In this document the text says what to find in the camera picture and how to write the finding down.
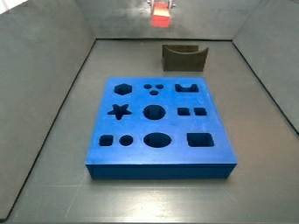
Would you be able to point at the red rectangular block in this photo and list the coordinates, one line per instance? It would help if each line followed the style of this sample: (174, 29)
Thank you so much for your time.
(160, 15)

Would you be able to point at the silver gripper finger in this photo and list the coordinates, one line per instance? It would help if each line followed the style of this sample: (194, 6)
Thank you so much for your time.
(170, 3)
(149, 2)

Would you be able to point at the blue shape sorting board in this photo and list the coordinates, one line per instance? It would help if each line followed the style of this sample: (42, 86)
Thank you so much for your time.
(158, 131)

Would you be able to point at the dark grey curved fixture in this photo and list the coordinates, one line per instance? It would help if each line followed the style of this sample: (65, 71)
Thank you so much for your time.
(184, 58)

